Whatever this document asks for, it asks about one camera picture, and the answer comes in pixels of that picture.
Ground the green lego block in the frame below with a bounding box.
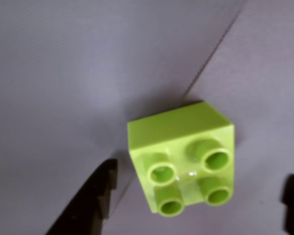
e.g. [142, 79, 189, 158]
[126, 100, 236, 218]

